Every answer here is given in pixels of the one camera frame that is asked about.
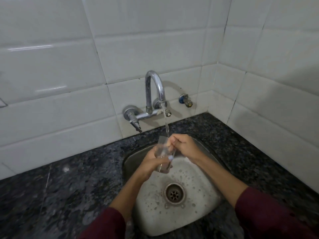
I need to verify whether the clear drinking glass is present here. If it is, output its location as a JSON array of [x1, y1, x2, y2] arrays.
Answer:
[[154, 136, 177, 174]]

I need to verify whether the round sink drain strainer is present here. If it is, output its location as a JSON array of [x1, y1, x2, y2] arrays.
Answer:
[[163, 182, 187, 206]]

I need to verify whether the person's right forearm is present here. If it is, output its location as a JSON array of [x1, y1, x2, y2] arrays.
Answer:
[[193, 154, 319, 239]]

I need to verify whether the stainless steel sink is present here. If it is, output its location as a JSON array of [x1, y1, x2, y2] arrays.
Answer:
[[123, 137, 226, 237]]

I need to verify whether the person's left hand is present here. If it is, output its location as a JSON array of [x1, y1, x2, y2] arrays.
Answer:
[[137, 145, 173, 181]]

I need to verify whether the person's left forearm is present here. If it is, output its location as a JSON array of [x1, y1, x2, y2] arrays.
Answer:
[[79, 169, 150, 239]]

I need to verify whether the person's right hand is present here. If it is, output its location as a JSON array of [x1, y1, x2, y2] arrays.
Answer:
[[167, 133, 206, 164]]

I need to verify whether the chrome wall faucet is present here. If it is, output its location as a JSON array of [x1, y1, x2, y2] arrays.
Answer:
[[123, 70, 172, 133]]

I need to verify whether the brass wall valve outlet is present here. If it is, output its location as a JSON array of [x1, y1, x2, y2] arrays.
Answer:
[[178, 94, 193, 108]]

